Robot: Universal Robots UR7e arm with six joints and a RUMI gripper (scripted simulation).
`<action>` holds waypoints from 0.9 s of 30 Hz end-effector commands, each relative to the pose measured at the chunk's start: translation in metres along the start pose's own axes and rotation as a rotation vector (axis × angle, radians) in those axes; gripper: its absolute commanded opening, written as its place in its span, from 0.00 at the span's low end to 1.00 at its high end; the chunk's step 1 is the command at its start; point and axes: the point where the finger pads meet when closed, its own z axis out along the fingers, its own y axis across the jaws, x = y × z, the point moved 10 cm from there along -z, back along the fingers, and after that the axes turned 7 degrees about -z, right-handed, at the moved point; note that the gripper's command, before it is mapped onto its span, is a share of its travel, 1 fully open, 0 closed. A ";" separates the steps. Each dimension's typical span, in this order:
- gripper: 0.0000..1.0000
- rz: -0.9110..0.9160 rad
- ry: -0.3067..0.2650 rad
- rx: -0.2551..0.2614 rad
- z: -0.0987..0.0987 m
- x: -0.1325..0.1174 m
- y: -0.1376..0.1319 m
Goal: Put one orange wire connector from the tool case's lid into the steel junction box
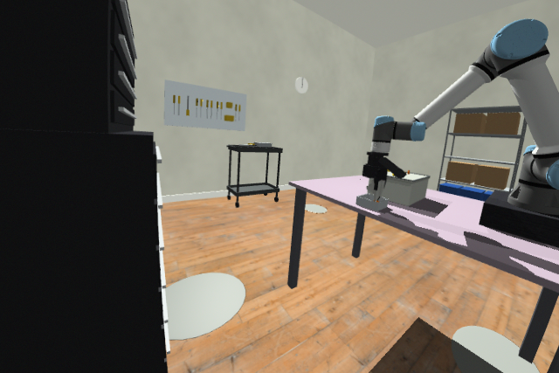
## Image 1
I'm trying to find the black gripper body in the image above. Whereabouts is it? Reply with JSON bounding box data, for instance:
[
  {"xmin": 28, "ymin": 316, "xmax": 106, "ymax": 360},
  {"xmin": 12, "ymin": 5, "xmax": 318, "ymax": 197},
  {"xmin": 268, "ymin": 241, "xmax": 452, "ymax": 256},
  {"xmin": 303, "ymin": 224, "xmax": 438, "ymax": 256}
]
[{"xmin": 362, "ymin": 152, "xmax": 389, "ymax": 181}]

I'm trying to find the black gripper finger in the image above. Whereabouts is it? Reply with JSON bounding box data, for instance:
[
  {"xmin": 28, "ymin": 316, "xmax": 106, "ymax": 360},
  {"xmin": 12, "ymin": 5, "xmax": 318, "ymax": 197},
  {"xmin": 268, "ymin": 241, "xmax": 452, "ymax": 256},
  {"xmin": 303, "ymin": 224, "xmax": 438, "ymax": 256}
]
[
  {"xmin": 377, "ymin": 177, "xmax": 387, "ymax": 201},
  {"xmin": 366, "ymin": 172, "xmax": 381, "ymax": 202}
]

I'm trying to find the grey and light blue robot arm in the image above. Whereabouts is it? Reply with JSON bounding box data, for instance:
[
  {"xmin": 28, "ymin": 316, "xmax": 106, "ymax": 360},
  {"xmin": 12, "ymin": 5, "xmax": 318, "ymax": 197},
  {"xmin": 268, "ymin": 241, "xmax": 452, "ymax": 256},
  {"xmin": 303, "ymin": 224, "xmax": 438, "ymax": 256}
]
[{"xmin": 371, "ymin": 19, "xmax": 559, "ymax": 215}]

